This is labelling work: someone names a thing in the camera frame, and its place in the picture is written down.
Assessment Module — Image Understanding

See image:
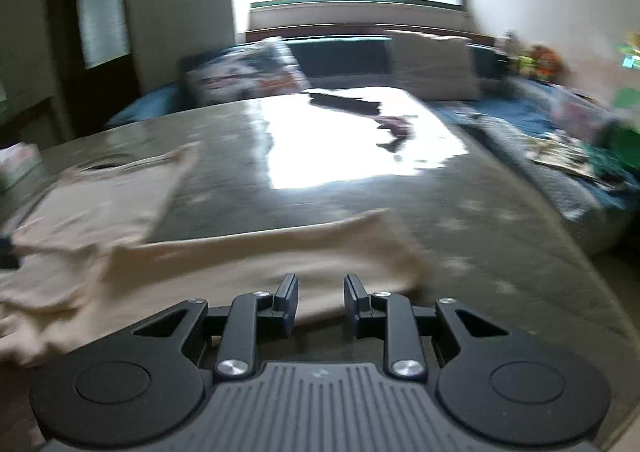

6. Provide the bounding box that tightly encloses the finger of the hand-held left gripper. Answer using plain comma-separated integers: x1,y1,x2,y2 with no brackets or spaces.
0,235,21,270

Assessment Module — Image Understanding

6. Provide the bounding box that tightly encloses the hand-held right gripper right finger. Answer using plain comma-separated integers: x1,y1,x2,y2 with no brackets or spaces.
343,274,509,379

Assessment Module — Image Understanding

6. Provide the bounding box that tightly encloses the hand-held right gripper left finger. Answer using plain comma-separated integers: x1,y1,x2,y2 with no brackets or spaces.
132,274,300,380

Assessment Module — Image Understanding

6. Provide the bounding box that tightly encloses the beige garment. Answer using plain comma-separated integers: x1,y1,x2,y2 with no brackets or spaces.
0,141,437,369

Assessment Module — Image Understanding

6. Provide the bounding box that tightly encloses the pale box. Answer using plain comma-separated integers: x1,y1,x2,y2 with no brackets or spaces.
0,142,45,194

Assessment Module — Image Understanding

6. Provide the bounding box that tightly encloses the dark cloth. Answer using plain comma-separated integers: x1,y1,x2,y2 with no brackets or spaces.
306,91,420,154

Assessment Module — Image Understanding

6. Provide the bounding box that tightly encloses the grey blanket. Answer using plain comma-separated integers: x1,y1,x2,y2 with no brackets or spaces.
462,121,628,255

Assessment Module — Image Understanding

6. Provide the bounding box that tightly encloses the printed pillow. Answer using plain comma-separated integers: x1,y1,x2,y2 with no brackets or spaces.
179,38,312,109

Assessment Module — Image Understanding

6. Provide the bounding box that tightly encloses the teal sofa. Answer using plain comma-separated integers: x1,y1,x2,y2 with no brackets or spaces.
104,34,640,213

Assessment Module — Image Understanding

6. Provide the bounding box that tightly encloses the beige pillow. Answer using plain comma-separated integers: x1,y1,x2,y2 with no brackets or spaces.
384,29,482,102

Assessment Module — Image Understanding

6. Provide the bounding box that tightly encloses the dark door with glass pane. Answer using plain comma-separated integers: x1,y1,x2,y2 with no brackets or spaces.
44,0,143,105

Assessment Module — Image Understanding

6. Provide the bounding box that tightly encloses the printed magazine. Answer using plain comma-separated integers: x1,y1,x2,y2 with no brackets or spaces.
522,136,603,179

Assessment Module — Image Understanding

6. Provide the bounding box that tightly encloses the pile of colourful toys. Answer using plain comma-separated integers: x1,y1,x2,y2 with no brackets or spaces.
494,31,568,83

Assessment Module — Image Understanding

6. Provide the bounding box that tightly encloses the green box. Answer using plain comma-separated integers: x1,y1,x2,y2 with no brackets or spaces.
597,86,640,168

